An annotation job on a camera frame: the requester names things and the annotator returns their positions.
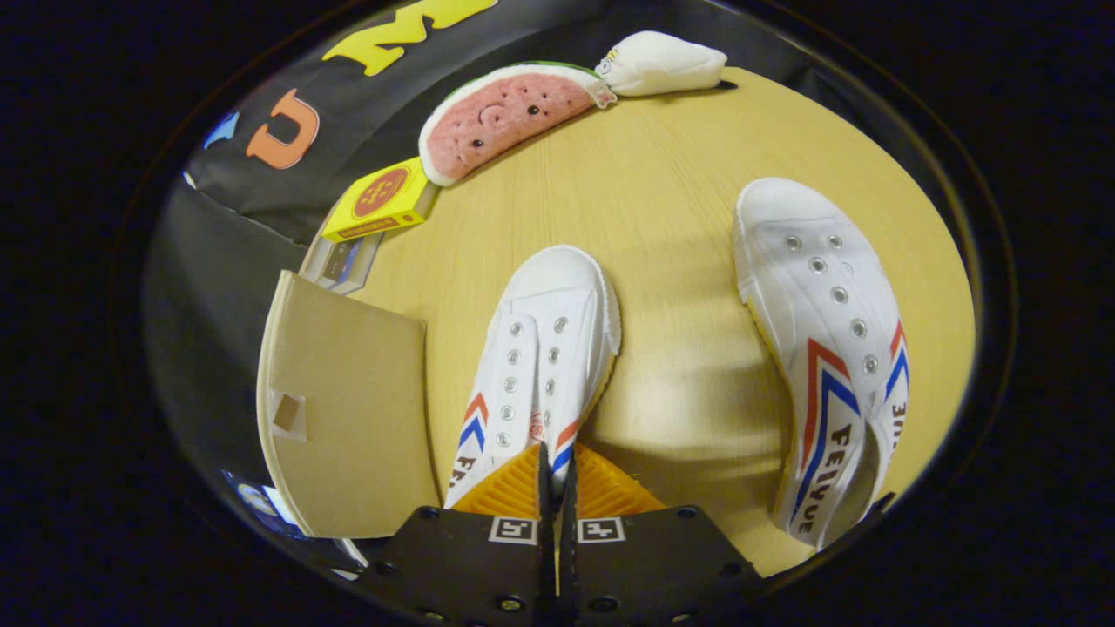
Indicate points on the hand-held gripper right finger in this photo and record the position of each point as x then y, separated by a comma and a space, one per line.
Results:
568, 557

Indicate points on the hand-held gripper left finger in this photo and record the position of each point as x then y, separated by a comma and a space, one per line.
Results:
545, 557

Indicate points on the white canvas shoe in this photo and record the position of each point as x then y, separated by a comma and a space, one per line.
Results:
810, 287
557, 305

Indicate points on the beige fabric storage box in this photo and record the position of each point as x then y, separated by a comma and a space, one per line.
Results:
348, 392

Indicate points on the black rectangular object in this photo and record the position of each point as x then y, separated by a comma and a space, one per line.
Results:
875, 509

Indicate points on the yellow book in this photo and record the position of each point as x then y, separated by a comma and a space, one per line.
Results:
379, 196

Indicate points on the watermelon slice plush toy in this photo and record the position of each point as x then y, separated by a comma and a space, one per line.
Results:
505, 113

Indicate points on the white plush toy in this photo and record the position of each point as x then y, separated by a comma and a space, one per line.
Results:
662, 63

